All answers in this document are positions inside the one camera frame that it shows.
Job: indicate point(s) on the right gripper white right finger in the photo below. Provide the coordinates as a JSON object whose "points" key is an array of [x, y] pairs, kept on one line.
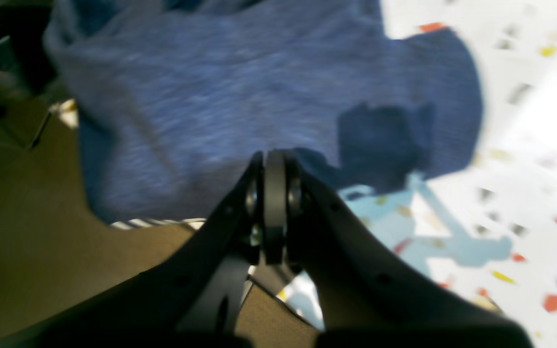
{"points": [[369, 297]]}

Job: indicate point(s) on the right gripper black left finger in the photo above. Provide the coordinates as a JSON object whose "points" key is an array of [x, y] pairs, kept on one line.
{"points": [[195, 295]]}

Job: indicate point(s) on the blue grey T-shirt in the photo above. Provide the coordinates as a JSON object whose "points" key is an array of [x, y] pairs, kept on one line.
{"points": [[175, 96]]}

